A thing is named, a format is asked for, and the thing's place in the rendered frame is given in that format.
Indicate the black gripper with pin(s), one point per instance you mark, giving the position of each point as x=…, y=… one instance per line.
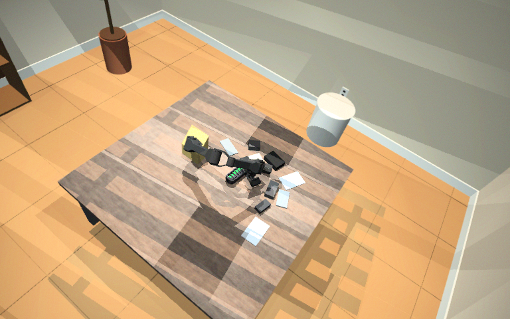
x=254, y=181

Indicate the dark grey controller unit with green rocker switches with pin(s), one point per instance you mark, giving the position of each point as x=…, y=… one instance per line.
x=234, y=175

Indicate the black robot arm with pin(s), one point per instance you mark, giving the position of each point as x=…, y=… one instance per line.
x=256, y=166

